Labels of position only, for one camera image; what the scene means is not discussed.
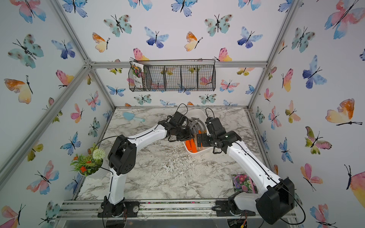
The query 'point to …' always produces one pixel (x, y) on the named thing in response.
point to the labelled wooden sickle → (204, 130)
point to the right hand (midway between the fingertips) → (207, 137)
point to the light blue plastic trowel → (129, 116)
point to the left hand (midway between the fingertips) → (196, 136)
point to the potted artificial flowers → (91, 165)
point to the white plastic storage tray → (198, 124)
